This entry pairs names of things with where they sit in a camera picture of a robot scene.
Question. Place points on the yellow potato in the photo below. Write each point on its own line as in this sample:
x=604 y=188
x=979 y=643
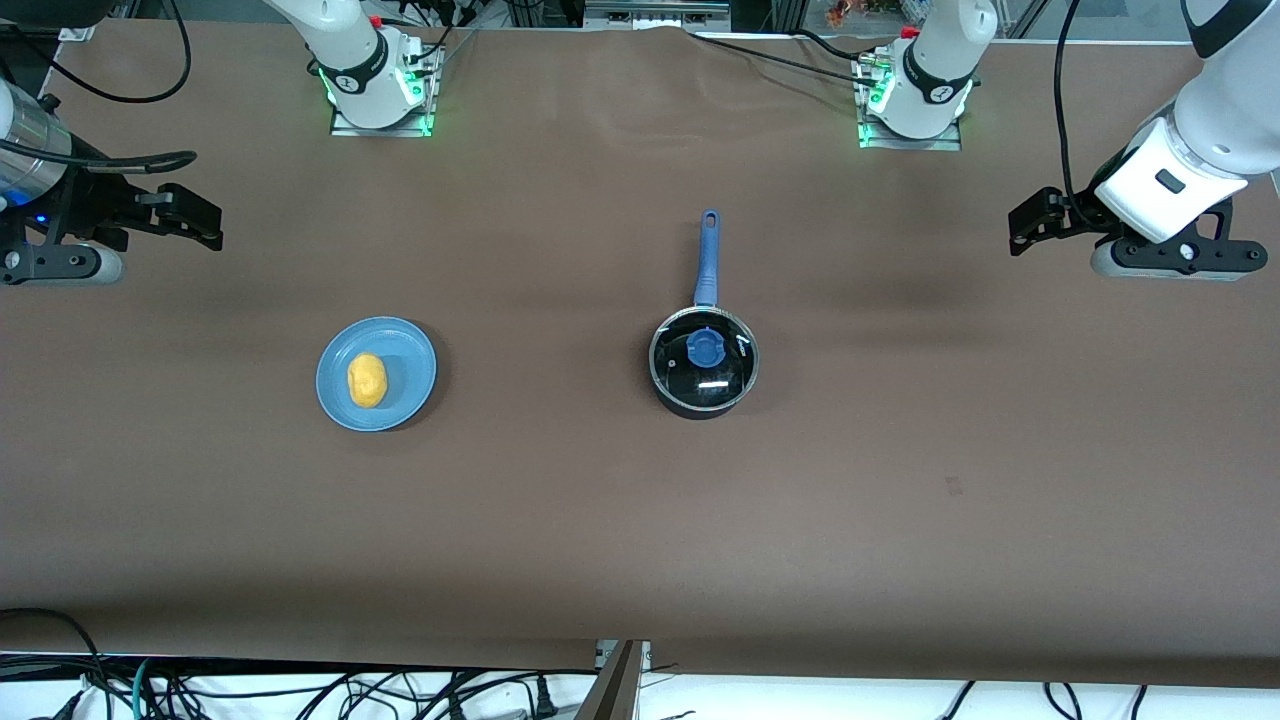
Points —
x=367 y=380

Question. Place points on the glass lid with blue knob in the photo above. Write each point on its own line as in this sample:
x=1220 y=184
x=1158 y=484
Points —
x=705 y=350

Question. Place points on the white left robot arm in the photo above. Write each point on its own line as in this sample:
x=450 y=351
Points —
x=935 y=80

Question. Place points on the blue round plate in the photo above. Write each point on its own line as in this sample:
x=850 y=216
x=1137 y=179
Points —
x=400 y=375

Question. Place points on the small colourful toy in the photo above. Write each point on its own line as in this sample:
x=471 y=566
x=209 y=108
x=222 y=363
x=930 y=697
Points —
x=848 y=12

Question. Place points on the grey metal box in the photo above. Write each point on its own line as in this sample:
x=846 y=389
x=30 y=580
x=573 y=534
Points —
x=655 y=14

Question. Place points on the brown table cloth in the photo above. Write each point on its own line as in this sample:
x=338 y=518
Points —
x=600 y=520

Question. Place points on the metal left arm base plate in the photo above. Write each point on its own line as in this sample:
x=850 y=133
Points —
x=950 y=140

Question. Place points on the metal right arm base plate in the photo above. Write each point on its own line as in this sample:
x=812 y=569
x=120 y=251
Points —
x=425 y=120

